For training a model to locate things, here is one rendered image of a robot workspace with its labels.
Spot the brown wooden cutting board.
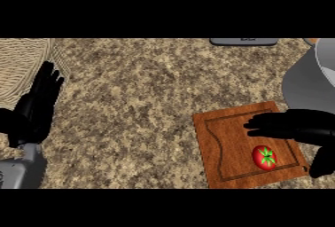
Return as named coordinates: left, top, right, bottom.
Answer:
left=192, top=100, right=310, bottom=190

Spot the grey metal pot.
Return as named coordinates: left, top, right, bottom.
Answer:
left=282, top=38, right=335, bottom=114

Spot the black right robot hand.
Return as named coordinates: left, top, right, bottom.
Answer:
left=242, top=108, right=335, bottom=179

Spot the beige wicker basket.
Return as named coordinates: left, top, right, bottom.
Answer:
left=0, top=38, right=75, bottom=111

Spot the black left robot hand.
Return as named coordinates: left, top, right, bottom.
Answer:
left=0, top=60, right=65, bottom=149

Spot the dark grey flat appliance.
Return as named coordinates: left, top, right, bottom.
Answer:
left=209, top=38, right=279, bottom=47

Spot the red tomato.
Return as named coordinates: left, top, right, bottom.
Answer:
left=251, top=145, right=279, bottom=171

